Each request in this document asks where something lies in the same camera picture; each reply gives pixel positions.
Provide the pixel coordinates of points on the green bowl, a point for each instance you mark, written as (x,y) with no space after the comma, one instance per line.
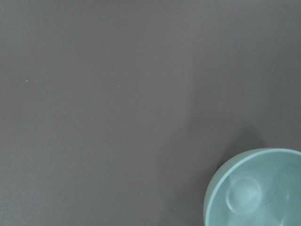
(260,187)

